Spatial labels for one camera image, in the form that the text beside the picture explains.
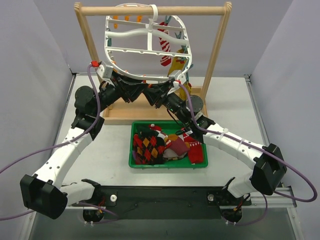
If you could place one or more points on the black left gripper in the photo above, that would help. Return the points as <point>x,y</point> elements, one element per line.
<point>124,89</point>

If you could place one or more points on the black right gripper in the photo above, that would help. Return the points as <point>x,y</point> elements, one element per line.
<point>159,95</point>

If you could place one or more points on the red white striped sock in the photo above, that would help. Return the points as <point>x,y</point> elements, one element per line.
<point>165,47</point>

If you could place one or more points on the yellow bear sock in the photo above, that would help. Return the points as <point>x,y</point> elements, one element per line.
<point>188,87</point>
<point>178,63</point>

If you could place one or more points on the green snowman sock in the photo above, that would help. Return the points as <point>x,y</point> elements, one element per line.
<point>151,130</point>

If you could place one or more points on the white round clip hanger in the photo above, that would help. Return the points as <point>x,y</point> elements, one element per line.
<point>136,51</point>

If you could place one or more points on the black red argyle sock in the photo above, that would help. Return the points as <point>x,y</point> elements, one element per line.
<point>149,150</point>

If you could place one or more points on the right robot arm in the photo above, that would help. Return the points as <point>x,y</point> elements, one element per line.
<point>265,162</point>

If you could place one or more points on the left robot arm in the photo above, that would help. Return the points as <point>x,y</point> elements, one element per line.
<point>84,129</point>

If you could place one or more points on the wooden hanger stand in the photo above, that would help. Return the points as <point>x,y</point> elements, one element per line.
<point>121,112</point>

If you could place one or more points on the green plastic bin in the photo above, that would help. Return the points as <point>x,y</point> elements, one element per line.
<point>174,132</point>

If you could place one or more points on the pink sock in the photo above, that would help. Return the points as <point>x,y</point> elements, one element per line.
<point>176,150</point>

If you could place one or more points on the purple sock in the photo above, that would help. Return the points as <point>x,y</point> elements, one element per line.
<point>135,157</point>

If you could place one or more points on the red sock with white pattern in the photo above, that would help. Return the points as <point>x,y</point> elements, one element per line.
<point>195,153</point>

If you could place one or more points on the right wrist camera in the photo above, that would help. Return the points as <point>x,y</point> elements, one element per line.
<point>178,78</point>

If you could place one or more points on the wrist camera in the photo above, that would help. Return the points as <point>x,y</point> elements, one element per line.
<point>103,70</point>
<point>178,78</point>

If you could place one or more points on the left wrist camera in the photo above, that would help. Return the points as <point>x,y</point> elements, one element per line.
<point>103,70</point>

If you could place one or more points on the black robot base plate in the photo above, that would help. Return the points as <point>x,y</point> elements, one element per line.
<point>97,213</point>

